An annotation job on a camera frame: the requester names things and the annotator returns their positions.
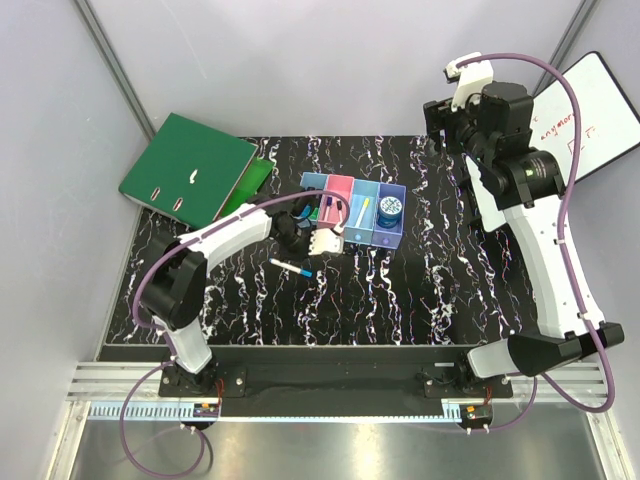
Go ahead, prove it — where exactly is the white blue-capped marker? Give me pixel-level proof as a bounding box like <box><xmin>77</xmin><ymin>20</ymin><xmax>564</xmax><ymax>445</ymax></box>
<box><xmin>269</xmin><ymin>258</ymin><xmax>313</xmax><ymax>278</ymax></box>

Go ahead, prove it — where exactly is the light blue bin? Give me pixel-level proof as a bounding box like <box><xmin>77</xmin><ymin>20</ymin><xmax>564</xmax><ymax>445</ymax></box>
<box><xmin>300</xmin><ymin>172</ymin><xmax>328</xmax><ymax>224</ymax></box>
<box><xmin>344</xmin><ymin>179</ymin><xmax>379</xmax><ymax>245</ymax></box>

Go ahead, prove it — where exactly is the thin white pen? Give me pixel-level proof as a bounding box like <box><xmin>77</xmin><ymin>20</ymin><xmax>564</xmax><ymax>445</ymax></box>
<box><xmin>334</xmin><ymin>201</ymin><xmax>344</xmax><ymax>234</ymax></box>

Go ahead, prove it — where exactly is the yellow-tipped white marker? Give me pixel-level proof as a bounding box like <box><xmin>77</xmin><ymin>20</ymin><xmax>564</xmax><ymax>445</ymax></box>
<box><xmin>355</xmin><ymin>197</ymin><xmax>370</xmax><ymax>228</ymax></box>

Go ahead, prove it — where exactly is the blue cleaning gel jar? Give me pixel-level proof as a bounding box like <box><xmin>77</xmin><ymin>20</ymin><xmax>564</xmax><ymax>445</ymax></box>
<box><xmin>376</xmin><ymin>196</ymin><xmax>404</xmax><ymax>229</ymax></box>

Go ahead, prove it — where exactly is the pink bin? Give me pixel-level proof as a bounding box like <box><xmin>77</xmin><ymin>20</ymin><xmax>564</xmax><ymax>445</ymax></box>
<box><xmin>317</xmin><ymin>174</ymin><xmax>355</xmax><ymax>228</ymax></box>

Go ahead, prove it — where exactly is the white marker blue tip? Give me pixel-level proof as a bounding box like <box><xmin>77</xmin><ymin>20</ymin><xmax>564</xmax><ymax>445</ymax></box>
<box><xmin>322</xmin><ymin>196</ymin><xmax>333</xmax><ymax>222</ymax></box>

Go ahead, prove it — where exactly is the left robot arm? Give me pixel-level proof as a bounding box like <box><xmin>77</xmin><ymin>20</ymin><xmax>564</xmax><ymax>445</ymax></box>
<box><xmin>131</xmin><ymin>188</ymin><xmax>320</xmax><ymax>396</ymax></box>

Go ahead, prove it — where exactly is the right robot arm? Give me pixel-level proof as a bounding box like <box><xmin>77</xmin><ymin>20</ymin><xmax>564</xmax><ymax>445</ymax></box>
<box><xmin>423</xmin><ymin>81</ymin><xmax>625</xmax><ymax>397</ymax></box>

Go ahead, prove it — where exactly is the green transparent folder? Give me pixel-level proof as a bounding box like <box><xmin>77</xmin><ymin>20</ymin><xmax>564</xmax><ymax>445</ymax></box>
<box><xmin>217</xmin><ymin>157</ymin><xmax>276</xmax><ymax>219</ymax></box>

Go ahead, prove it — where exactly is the purple bin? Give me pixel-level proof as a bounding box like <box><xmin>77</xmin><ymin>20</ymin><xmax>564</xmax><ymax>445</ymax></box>
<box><xmin>371</xmin><ymin>183</ymin><xmax>406</xmax><ymax>250</ymax></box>

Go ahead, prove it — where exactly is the white whiteboard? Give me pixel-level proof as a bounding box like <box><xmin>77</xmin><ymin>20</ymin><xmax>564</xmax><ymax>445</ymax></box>
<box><xmin>531</xmin><ymin>51</ymin><xmax>639</xmax><ymax>180</ymax></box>

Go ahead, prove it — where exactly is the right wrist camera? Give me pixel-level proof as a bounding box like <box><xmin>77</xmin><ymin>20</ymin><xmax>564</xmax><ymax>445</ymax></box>
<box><xmin>444</xmin><ymin>52</ymin><xmax>494</xmax><ymax>112</ymax></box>

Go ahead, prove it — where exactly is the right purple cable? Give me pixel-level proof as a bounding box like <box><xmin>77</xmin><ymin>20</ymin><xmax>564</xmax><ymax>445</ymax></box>
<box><xmin>449</xmin><ymin>51</ymin><xmax>617</xmax><ymax>436</ymax></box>

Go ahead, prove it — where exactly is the purple cable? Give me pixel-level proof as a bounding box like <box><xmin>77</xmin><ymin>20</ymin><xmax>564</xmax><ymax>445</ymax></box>
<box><xmin>118</xmin><ymin>188</ymin><xmax>329</xmax><ymax>476</ymax></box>
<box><xmin>449</xmin><ymin>51</ymin><xmax>617</xmax><ymax>436</ymax></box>

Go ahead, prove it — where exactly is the green ring binder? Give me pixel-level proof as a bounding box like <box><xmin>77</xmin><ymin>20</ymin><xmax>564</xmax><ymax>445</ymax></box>
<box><xmin>119</xmin><ymin>113</ymin><xmax>256</xmax><ymax>229</ymax></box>

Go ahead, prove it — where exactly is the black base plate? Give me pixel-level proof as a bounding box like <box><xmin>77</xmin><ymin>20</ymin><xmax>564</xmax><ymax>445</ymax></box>
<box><xmin>159</xmin><ymin>346</ymin><xmax>513</xmax><ymax>421</ymax></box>

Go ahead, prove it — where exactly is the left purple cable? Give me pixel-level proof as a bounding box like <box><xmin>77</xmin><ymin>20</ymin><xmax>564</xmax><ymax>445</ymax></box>
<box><xmin>118</xmin><ymin>188</ymin><xmax>329</xmax><ymax>476</ymax></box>

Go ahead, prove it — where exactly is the aluminium frame rail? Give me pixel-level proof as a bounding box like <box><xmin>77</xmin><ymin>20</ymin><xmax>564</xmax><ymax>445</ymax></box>
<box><xmin>67</xmin><ymin>333</ymin><xmax>613</xmax><ymax>431</ymax></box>

